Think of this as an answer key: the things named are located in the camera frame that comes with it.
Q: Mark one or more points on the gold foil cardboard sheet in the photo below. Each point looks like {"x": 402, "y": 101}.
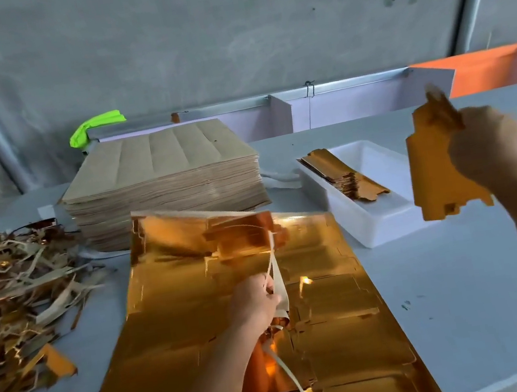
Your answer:
{"x": 239, "y": 323}

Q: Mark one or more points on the person's left hand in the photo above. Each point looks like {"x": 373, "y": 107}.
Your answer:
{"x": 251, "y": 302}

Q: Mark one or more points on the stack of gold box blanks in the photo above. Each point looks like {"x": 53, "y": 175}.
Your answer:
{"x": 340, "y": 173}

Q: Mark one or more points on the gold die-cut box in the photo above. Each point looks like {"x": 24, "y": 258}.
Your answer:
{"x": 436, "y": 175}

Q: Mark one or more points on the green cloth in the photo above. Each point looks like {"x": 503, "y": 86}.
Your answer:
{"x": 93, "y": 126}

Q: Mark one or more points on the person's right hand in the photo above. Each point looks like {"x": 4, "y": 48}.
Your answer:
{"x": 488, "y": 149}

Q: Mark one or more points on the stack of brown cardboard sheets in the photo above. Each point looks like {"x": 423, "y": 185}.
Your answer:
{"x": 163, "y": 179}

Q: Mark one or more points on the orange board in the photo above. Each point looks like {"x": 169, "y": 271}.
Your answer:
{"x": 492, "y": 66}

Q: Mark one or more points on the person's left fingers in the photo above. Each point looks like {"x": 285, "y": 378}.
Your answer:
{"x": 268, "y": 283}

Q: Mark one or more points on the white plastic tray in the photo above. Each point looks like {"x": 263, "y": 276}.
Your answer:
{"x": 361, "y": 196}

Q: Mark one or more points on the white partition board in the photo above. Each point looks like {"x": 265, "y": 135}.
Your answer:
{"x": 284, "y": 113}

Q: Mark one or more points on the pile of cardboard scrap strips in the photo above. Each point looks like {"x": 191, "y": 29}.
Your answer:
{"x": 12, "y": 310}

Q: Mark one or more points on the person's left forearm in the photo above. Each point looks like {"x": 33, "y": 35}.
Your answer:
{"x": 211, "y": 391}

